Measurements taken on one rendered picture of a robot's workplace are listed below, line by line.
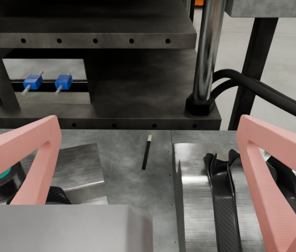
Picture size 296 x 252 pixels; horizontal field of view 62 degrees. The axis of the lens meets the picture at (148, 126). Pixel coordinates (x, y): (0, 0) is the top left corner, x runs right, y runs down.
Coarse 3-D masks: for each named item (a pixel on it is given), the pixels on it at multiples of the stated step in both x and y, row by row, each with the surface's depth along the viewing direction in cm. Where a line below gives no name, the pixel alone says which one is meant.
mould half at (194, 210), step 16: (176, 144) 62; (192, 144) 62; (208, 144) 62; (224, 144) 62; (176, 160) 58; (192, 160) 48; (224, 160) 58; (176, 176) 53; (192, 176) 44; (240, 176) 44; (176, 192) 53; (192, 192) 43; (208, 192) 43; (240, 192) 43; (176, 208) 53; (192, 208) 42; (208, 208) 42; (240, 208) 42; (192, 224) 41; (208, 224) 41; (240, 224) 40; (256, 224) 40; (192, 240) 39; (208, 240) 39; (256, 240) 39
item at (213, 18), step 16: (208, 0) 66; (224, 0) 66; (208, 16) 68; (208, 32) 70; (208, 48) 73; (208, 64) 76; (208, 80) 79; (192, 96) 85; (208, 96) 83; (192, 112) 85; (208, 112) 85
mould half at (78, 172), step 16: (96, 144) 55; (32, 160) 51; (64, 160) 51; (80, 160) 51; (96, 160) 51; (64, 176) 48; (80, 176) 48; (96, 176) 48; (16, 192) 45; (64, 192) 45; (80, 192) 46; (96, 192) 47
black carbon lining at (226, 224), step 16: (208, 160) 46; (240, 160) 47; (272, 160) 48; (208, 176) 44; (224, 176) 53; (272, 176) 44; (288, 176) 45; (224, 192) 44; (288, 192) 44; (224, 208) 42; (224, 224) 41; (224, 240) 40; (240, 240) 39
